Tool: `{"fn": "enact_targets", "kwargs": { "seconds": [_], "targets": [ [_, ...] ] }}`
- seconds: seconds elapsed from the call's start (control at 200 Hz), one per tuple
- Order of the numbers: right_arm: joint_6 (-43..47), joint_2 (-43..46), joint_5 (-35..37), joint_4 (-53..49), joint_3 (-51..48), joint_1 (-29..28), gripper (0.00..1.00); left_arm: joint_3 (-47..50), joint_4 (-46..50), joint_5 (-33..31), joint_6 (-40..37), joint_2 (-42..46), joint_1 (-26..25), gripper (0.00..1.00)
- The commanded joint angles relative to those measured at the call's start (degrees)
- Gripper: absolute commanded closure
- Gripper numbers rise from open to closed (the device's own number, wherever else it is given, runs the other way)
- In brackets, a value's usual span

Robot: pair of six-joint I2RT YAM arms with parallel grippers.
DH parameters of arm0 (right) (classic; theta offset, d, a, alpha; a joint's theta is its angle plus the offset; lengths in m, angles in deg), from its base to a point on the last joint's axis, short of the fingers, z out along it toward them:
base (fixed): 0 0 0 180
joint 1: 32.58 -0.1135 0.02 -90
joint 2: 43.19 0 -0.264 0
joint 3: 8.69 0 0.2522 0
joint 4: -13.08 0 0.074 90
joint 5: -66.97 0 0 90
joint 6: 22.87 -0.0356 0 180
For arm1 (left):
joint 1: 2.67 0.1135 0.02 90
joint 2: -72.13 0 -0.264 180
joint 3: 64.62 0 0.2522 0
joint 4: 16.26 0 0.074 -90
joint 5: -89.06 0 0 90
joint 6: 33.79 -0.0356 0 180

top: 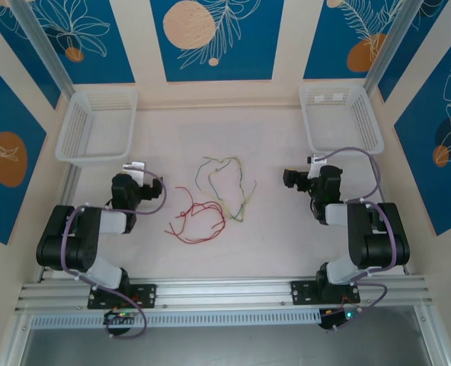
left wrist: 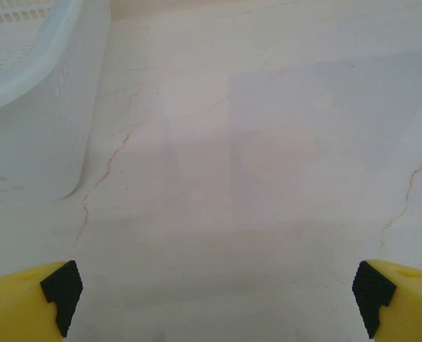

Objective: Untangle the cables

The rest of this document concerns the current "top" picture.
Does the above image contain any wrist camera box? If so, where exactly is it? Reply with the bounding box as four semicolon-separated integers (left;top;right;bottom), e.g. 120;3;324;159
122;161;147;188
307;153;328;178

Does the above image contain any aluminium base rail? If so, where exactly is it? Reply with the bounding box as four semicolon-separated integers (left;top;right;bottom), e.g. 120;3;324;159
14;274;436;313

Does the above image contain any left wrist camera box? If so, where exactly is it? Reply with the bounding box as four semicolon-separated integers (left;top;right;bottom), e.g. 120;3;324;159
122;161;147;188

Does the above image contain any white plastic mesh basket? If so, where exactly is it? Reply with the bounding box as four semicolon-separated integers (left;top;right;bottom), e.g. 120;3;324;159
298;83;385;156
54;89;139;168

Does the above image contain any small circuit board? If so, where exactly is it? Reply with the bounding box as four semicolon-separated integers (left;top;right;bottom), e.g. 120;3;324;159
318;308;358;329
103;309;139;326

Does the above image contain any grey slotted cable duct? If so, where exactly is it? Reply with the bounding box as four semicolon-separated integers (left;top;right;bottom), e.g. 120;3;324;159
30;307;322;329

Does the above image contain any aluminium corner post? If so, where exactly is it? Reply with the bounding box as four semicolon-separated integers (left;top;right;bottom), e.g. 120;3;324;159
8;0;77;95
364;0;421;95

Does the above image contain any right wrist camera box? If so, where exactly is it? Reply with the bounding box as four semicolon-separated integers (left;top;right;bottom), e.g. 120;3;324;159
307;153;328;178

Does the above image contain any yellow green striped cable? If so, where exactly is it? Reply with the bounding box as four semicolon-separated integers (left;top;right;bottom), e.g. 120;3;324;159
208;155;257;223
196;155;245;223

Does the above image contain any aluminium frame rail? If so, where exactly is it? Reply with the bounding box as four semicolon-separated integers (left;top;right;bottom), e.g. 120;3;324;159
414;304;451;366
0;304;34;366

